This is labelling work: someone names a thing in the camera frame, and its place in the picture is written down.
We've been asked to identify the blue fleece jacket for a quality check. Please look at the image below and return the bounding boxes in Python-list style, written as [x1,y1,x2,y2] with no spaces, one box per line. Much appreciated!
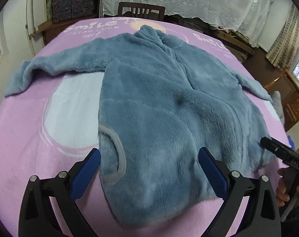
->
[5,25,274,226]

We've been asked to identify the person's right hand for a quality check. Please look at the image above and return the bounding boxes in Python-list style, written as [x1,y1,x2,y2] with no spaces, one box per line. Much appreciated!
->
[276,167,299,207]

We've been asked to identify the grey cushion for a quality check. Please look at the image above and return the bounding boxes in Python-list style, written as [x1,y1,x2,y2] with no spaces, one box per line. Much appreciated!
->
[271,90,285,125]

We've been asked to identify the low brown wooden cabinet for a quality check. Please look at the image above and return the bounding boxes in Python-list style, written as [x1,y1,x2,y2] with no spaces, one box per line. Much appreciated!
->
[36,14,98,46]

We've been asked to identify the white leaning board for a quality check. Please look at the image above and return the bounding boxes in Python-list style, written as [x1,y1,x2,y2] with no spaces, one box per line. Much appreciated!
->
[26,0,49,57]

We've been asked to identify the dark wooden chair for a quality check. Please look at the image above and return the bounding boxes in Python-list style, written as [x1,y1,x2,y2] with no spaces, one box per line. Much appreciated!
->
[117,2,165,22]

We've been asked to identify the wooden bed frame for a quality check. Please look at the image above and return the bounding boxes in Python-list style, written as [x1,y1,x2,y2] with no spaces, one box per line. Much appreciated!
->
[264,70,299,131]

